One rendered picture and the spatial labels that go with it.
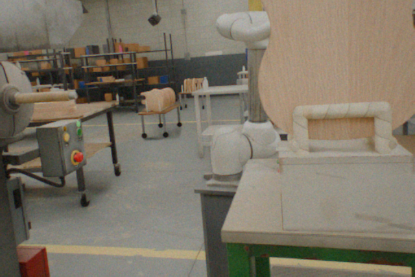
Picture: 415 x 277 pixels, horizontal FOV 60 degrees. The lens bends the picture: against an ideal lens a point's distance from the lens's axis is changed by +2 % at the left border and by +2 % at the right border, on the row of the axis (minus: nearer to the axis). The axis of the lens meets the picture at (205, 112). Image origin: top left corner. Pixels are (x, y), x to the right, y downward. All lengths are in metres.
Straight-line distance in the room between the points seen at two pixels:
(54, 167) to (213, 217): 0.78
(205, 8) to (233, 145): 10.79
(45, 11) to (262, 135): 1.19
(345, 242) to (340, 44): 0.43
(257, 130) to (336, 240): 1.04
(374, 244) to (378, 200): 0.09
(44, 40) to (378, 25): 0.79
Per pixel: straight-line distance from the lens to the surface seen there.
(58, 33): 1.05
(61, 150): 1.49
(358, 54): 0.84
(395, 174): 0.86
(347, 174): 0.84
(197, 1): 12.47
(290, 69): 0.82
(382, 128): 0.84
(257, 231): 0.87
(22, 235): 1.69
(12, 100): 1.28
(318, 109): 0.80
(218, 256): 1.92
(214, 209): 1.81
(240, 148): 1.77
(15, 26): 1.08
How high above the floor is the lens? 1.33
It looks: 9 degrees down
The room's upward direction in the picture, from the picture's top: 5 degrees counter-clockwise
